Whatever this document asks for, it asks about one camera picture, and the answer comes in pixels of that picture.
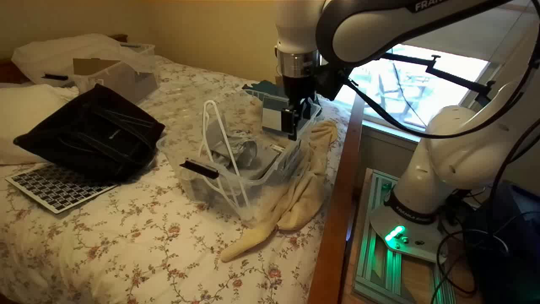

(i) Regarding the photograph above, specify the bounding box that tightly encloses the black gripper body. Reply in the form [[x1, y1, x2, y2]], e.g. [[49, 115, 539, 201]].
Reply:
[[279, 73, 324, 122]]

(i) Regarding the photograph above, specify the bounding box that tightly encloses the white wire hanger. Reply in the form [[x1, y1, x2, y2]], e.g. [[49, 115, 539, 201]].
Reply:
[[198, 98, 267, 215]]

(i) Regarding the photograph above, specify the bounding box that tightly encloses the clear plastic container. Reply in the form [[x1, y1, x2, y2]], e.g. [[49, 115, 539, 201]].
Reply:
[[157, 92, 326, 225]]

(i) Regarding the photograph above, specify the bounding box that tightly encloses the wooden bed footboard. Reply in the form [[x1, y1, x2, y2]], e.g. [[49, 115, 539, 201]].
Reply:
[[308, 92, 368, 304]]

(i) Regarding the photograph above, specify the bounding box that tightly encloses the teal and white box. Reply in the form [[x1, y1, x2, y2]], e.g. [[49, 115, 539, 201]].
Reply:
[[242, 80, 323, 137]]

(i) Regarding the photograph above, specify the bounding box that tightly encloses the grey crumpled cloth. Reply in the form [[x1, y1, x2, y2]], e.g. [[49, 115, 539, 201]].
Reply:
[[206, 119, 284, 173]]

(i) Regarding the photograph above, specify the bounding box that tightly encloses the cream cloth garment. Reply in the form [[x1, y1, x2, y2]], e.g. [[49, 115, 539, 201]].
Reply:
[[218, 119, 343, 266]]

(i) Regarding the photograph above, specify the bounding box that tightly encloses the bright window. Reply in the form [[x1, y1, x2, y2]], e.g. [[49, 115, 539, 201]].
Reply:
[[335, 43, 491, 136]]

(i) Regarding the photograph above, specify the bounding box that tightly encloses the open cardboard box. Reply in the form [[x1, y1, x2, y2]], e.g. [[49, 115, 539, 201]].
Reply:
[[70, 56, 161, 105]]

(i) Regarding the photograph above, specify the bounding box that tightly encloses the floral bedspread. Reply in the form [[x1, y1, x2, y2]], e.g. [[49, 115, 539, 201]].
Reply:
[[0, 53, 355, 304]]

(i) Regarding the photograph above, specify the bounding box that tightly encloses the black fabric bag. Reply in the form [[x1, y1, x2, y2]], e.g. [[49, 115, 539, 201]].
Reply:
[[14, 83, 167, 183]]

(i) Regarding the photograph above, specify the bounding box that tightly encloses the black white patterned board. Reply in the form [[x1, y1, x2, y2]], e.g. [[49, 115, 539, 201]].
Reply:
[[5, 163, 120, 217]]

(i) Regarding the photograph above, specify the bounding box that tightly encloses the dark blue box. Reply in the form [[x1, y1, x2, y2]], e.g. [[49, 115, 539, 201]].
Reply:
[[464, 183, 540, 304]]

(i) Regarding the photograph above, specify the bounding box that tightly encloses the white pillow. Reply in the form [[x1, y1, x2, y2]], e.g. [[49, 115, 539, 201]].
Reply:
[[0, 83, 81, 168]]

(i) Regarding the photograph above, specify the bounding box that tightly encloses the dark wooden headboard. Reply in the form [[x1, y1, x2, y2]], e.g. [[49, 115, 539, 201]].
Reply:
[[0, 58, 31, 87]]

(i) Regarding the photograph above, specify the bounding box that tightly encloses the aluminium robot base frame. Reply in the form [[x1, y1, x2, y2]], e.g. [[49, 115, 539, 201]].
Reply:
[[353, 168, 459, 304]]

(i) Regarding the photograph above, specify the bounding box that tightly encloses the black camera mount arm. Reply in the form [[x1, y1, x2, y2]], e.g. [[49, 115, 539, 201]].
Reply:
[[378, 51, 498, 105]]

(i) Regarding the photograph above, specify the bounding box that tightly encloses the black floor cable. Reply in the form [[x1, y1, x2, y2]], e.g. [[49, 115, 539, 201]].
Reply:
[[434, 225, 512, 299]]

